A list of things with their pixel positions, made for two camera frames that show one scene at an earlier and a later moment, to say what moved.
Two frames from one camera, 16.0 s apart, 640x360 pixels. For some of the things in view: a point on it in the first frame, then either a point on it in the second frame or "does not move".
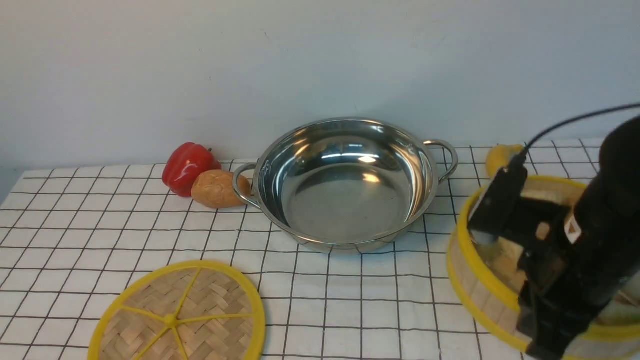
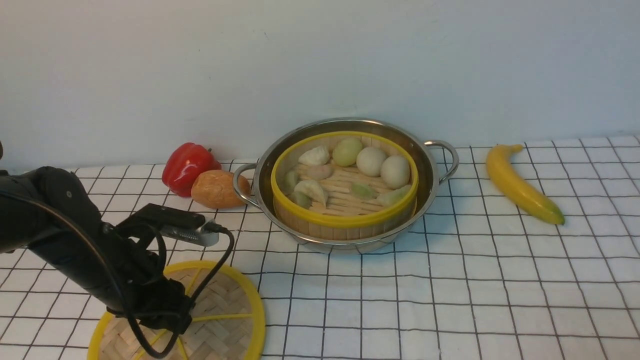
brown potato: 213,189 does not move
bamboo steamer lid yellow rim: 194,310 does not move
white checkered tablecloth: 68,235 does not move
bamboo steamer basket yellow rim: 486,272 -> 347,186
